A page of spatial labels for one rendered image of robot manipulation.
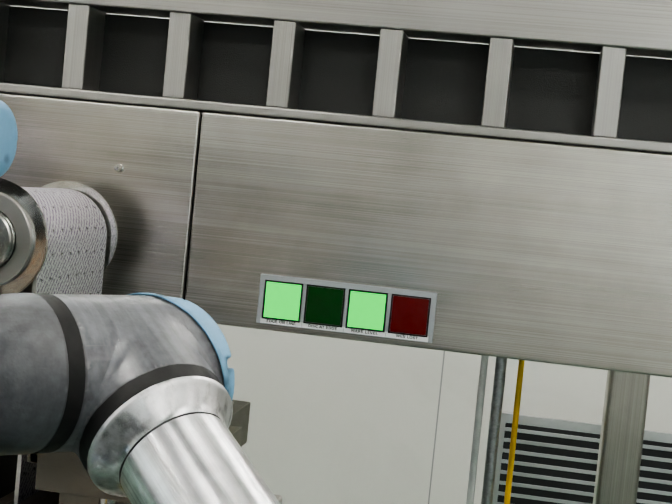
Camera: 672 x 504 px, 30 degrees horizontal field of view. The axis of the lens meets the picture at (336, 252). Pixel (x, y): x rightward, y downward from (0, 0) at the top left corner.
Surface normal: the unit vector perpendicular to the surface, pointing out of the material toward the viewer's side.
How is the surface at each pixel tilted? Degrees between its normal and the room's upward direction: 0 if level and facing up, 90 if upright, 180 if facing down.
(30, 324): 44
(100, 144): 90
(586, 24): 90
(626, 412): 90
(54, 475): 90
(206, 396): 76
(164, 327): 32
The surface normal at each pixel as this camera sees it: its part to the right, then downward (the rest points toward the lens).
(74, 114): -0.15, 0.04
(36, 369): 0.47, -0.13
